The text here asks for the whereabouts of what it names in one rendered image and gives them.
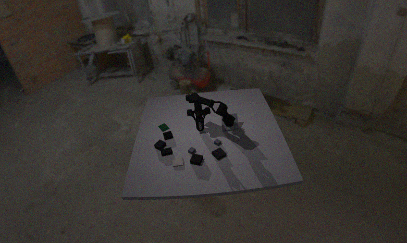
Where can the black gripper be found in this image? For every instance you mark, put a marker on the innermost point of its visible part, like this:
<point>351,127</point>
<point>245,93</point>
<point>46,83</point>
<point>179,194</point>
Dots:
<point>206,111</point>

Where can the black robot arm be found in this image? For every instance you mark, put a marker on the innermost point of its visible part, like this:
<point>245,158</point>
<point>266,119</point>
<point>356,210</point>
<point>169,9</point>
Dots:
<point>222,109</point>

